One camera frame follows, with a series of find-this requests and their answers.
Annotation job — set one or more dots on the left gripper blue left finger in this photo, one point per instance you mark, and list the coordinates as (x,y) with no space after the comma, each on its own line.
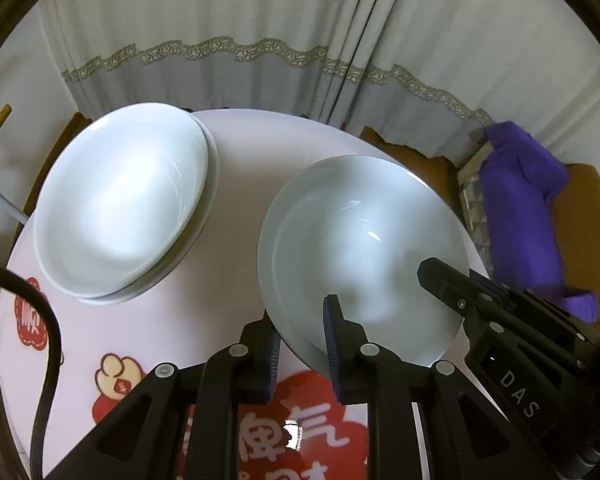
(258,368)

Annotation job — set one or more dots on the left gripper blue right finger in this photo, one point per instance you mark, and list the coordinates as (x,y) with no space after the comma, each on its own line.
(349,372)

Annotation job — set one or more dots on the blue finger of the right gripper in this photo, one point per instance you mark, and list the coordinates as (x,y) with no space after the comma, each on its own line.
(530,304)
(473,296)

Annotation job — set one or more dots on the white bowl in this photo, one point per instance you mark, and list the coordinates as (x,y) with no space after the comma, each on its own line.
(185,242)
(358,227)
(118,198)

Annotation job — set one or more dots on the brown armchair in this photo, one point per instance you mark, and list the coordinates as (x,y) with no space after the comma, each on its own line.
(576,210)

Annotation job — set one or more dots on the purple cloth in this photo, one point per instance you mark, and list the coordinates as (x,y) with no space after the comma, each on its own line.
(519,181)

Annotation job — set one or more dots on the round pink table mat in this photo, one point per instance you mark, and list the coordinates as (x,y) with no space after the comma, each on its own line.
(203,304)

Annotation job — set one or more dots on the grey curtain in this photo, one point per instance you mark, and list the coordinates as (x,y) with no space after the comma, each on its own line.
(429,74)

